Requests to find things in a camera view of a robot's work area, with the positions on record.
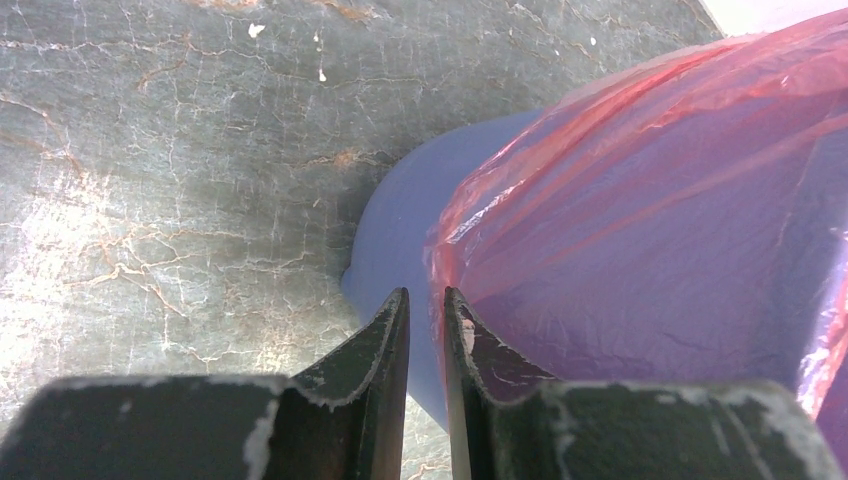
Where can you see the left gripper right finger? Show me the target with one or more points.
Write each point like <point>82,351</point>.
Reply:
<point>510,419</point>

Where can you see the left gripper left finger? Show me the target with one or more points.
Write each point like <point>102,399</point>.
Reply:
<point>340,418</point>

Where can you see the red translucent trash bag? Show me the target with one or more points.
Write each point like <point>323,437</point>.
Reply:
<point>683,220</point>

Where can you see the blue plastic trash bin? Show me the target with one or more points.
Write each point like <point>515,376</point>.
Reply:
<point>389,244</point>

